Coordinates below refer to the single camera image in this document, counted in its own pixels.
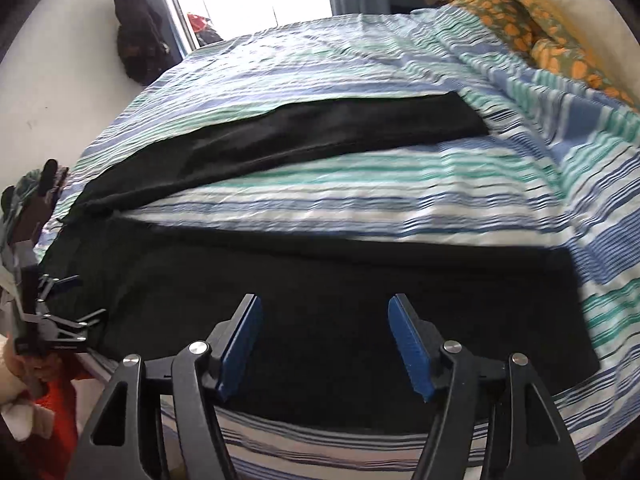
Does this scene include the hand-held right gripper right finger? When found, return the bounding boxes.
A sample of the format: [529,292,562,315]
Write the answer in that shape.
[387,294,586,480]

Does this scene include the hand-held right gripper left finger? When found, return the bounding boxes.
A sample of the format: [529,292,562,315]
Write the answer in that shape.
[67,294,264,480]

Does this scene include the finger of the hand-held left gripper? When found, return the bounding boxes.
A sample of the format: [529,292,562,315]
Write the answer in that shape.
[37,307,110,341]
[35,272,83,306]

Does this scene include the black pants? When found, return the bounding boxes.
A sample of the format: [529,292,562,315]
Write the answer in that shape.
[37,91,601,436]

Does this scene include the person's left hand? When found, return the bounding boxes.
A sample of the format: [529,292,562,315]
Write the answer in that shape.
[0,340,55,403]

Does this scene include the brown bag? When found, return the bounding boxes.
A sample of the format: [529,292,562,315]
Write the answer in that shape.
[15,170,67,251]

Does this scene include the dark clothes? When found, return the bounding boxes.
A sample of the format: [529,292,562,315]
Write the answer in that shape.
[0,185,21,221]

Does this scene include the orange fluffy rug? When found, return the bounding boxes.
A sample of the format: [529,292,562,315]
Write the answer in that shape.
[35,360,101,480]

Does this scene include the striped bedsheet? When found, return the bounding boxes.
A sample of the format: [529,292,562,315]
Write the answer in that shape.
[37,7,640,480]

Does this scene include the red cloth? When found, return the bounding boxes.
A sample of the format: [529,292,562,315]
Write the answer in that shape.
[187,12,223,48]

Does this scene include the dark bag on wall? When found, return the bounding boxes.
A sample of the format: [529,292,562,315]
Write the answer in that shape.
[111,0,173,86]

